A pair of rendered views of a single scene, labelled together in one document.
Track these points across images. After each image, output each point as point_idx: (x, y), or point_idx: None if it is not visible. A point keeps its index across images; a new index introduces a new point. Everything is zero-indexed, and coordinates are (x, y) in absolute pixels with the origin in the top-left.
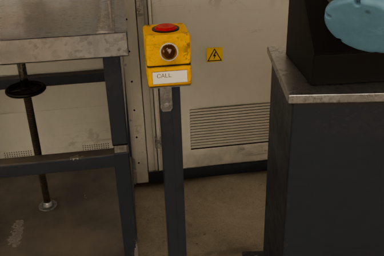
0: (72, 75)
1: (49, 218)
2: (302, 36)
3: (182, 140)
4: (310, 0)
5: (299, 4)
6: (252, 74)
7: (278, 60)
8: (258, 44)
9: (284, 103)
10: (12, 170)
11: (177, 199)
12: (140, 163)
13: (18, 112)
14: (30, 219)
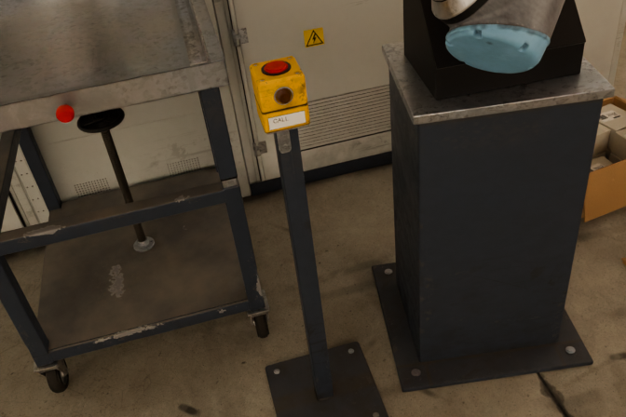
0: None
1: (149, 258)
2: (421, 43)
3: None
4: (428, 4)
5: (415, 6)
6: (361, 55)
7: (397, 65)
8: (365, 19)
9: (408, 118)
10: (113, 221)
11: (305, 237)
12: (238, 175)
13: (83, 136)
14: (128, 263)
